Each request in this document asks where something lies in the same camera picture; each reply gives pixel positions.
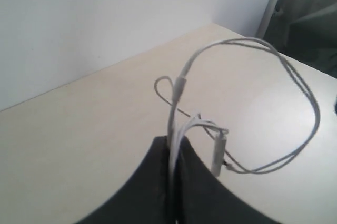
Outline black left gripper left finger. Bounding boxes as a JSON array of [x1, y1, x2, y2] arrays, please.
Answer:
[[79, 136, 174, 223]]

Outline grey metal frame post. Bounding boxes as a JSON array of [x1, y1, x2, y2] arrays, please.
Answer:
[[256, 0, 278, 38]]

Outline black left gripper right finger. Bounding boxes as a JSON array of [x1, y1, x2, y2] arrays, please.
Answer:
[[175, 137, 266, 223]]

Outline white wired earphones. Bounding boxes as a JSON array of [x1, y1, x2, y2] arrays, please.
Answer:
[[154, 37, 321, 207]]

